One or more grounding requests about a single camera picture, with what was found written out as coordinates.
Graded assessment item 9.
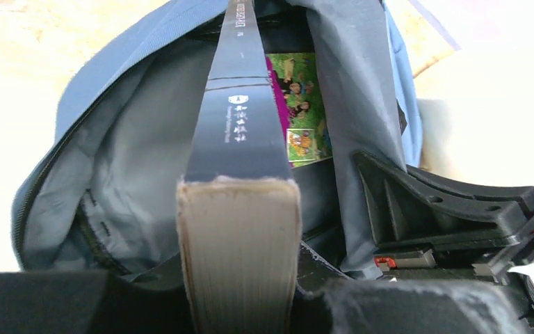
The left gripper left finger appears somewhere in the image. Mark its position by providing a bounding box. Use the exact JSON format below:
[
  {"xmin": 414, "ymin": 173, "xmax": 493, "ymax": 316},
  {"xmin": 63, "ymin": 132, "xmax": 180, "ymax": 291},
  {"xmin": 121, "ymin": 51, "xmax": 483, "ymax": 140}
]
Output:
[{"xmin": 0, "ymin": 256, "xmax": 189, "ymax": 333}]

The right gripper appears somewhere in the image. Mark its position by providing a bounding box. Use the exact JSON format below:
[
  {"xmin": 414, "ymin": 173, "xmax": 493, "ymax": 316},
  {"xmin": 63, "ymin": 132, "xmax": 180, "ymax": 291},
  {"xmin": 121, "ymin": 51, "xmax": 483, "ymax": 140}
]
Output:
[{"xmin": 352, "ymin": 150, "xmax": 534, "ymax": 333}]

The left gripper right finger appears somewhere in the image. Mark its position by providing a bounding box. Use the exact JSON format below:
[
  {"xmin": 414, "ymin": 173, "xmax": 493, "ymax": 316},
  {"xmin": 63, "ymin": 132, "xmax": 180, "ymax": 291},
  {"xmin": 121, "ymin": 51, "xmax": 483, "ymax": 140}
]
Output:
[{"xmin": 292, "ymin": 244, "xmax": 525, "ymax": 333}]

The dark blue book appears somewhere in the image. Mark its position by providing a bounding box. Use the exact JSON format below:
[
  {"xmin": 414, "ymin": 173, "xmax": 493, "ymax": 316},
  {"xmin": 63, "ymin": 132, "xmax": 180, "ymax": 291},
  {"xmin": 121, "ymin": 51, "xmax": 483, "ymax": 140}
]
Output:
[{"xmin": 176, "ymin": 1, "xmax": 302, "ymax": 333}]

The blue backpack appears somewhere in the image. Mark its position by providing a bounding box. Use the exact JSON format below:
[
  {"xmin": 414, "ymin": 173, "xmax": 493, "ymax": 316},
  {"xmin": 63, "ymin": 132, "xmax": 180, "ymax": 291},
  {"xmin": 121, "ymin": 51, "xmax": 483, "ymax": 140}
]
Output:
[{"xmin": 12, "ymin": 1, "xmax": 423, "ymax": 279}]

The purple children's book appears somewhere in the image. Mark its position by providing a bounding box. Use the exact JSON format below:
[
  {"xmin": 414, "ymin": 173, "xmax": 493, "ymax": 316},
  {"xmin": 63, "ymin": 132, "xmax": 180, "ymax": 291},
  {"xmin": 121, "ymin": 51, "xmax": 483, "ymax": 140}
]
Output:
[{"xmin": 266, "ymin": 53, "xmax": 332, "ymax": 167}]

